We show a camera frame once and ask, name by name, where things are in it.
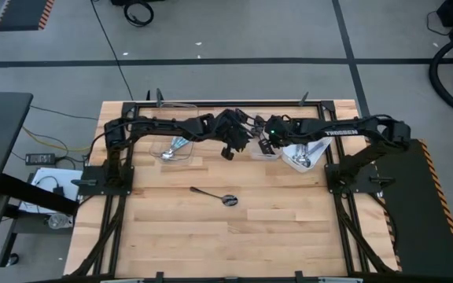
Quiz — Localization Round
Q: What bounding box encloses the large hazard-striped black mat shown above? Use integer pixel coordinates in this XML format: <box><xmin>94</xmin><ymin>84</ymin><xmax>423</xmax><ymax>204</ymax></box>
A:
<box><xmin>379</xmin><ymin>137</ymin><xmax>453</xmax><ymax>279</ymax></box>

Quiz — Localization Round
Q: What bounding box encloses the clear plastic bottle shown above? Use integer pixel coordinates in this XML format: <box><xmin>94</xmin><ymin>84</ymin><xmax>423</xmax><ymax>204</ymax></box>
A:
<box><xmin>47</xmin><ymin>214</ymin><xmax>74</xmax><ymax>230</ymax></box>

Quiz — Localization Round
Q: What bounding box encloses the clear plastic bin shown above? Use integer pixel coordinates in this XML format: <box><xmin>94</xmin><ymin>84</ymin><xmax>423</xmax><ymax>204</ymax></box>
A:
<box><xmin>147</xmin><ymin>101</ymin><xmax>204</xmax><ymax>164</ymax></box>

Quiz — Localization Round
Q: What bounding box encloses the white plastic bin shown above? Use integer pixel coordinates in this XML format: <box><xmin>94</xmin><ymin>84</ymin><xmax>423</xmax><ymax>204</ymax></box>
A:
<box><xmin>281</xmin><ymin>135</ymin><xmax>333</xmax><ymax>174</ymax></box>

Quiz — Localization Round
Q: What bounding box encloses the purple handle spoon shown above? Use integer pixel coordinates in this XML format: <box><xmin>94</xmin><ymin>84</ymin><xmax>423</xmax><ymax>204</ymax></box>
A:
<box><xmin>304</xmin><ymin>140</ymin><xmax>329</xmax><ymax>164</ymax></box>
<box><xmin>291</xmin><ymin>144</ymin><xmax>310</xmax><ymax>164</ymax></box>
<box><xmin>303</xmin><ymin>141</ymin><xmax>324</xmax><ymax>167</ymax></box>
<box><xmin>296</xmin><ymin>143</ymin><xmax>316</xmax><ymax>165</ymax></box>

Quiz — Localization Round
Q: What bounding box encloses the black support beam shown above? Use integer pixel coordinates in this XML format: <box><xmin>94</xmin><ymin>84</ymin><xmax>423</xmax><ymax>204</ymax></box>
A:
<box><xmin>0</xmin><ymin>172</ymin><xmax>80</xmax><ymax>216</ymax></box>

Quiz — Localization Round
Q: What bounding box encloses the teal patterned handle spoon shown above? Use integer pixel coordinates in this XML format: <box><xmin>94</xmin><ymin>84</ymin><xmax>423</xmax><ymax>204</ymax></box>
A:
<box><xmin>163</xmin><ymin>137</ymin><xmax>186</xmax><ymax>159</ymax></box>
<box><xmin>169</xmin><ymin>135</ymin><xmax>191</xmax><ymax>155</ymax></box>
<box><xmin>160</xmin><ymin>138</ymin><xmax>182</xmax><ymax>161</ymax></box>
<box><xmin>165</xmin><ymin>136</ymin><xmax>188</xmax><ymax>157</ymax></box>

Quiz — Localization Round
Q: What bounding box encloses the coiled black cable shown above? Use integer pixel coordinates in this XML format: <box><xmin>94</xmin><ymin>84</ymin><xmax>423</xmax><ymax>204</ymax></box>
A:
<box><xmin>122</xmin><ymin>0</ymin><xmax>156</xmax><ymax>28</ymax></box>

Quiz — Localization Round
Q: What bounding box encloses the long black floor cable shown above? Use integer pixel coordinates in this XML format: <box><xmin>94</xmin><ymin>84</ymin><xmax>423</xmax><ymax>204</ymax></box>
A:
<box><xmin>90</xmin><ymin>0</ymin><xmax>134</xmax><ymax>101</ymax></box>

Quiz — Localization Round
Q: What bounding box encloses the black power adapter brick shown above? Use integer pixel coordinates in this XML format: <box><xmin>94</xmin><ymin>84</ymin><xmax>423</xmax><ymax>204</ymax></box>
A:
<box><xmin>24</xmin><ymin>153</ymin><xmax>57</xmax><ymax>167</ymax></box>

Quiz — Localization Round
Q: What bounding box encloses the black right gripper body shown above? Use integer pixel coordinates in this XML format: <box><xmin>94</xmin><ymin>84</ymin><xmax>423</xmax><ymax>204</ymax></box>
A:
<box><xmin>258</xmin><ymin>115</ymin><xmax>303</xmax><ymax>156</ymax></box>

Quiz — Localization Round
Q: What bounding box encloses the small hazard-striped black mat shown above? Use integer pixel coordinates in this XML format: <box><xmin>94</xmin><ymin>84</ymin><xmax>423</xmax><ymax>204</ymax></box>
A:
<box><xmin>0</xmin><ymin>0</ymin><xmax>56</xmax><ymax>32</ymax></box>

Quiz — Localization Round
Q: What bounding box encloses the thick black hose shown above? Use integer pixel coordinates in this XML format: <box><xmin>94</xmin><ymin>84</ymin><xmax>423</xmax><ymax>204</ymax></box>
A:
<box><xmin>428</xmin><ymin>33</ymin><xmax>453</xmax><ymax>123</ymax></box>

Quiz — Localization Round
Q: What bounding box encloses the frosted translucent plastic bin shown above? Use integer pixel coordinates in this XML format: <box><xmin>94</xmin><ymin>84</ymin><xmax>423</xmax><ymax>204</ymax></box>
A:
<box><xmin>249</xmin><ymin>112</ymin><xmax>285</xmax><ymax>161</ymax></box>

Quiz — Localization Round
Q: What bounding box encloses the black aluminium table frame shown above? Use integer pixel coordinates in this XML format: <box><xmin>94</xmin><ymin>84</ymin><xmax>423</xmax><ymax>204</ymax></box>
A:
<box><xmin>71</xmin><ymin>89</ymin><xmax>399</xmax><ymax>283</ymax></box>

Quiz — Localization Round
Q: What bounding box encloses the black cable bundle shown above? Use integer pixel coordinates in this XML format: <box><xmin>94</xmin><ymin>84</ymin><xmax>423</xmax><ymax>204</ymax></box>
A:
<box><xmin>334</xmin><ymin>192</ymin><xmax>395</xmax><ymax>274</ymax></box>
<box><xmin>68</xmin><ymin>194</ymin><xmax>128</xmax><ymax>277</ymax></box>

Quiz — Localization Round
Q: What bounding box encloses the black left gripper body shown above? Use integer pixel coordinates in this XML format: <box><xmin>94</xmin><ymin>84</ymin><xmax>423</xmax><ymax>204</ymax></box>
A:
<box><xmin>210</xmin><ymin>108</ymin><xmax>256</xmax><ymax>161</ymax></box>

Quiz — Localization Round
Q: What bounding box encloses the yellow cable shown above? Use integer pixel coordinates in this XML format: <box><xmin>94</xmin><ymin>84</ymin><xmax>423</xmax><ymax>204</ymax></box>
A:
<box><xmin>21</xmin><ymin>125</ymin><xmax>94</xmax><ymax>153</ymax></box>

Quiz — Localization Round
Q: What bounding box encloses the white paper sheet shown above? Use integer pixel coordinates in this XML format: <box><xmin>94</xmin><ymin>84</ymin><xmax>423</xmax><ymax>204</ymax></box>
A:
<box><xmin>19</xmin><ymin>167</ymin><xmax>84</xmax><ymax>215</ymax></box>

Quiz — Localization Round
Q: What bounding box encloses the dark metal spoon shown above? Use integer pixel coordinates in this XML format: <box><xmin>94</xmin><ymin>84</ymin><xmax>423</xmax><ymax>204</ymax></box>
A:
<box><xmin>189</xmin><ymin>186</ymin><xmax>239</xmax><ymax>208</ymax></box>

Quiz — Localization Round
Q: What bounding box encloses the thin looped black cable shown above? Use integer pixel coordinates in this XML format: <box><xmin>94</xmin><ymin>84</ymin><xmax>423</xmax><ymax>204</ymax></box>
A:
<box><xmin>425</xmin><ymin>9</ymin><xmax>450</xmax><ymax>37</ymax></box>

